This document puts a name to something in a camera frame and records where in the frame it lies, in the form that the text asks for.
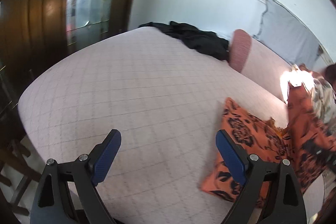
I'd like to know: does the pink quilted bolster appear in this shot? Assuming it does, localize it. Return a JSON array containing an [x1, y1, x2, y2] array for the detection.
[[229, 29, 291, 102]]

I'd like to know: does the dark brown garment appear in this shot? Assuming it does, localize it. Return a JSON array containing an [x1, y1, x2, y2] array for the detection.
[[323, 64, 336, 85]]

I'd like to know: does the black garment on bed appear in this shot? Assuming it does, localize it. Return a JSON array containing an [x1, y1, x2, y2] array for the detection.
[[138, 21, 229, 61]]

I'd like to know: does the cream floral blanket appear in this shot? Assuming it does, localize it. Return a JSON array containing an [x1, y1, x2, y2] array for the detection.
[[291, 63, 336, 130]]

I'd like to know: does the grey blue pillow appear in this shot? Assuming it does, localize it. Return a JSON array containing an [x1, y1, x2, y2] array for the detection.
[[253, 0, 319, 69]]

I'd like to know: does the brown wooden glass door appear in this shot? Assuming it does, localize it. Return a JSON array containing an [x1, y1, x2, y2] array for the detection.
[[0, 0, 146, 88]]

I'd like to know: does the orange black floral blouse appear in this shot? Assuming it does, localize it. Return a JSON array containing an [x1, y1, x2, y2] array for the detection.
[[200, 83, 336, 210]]

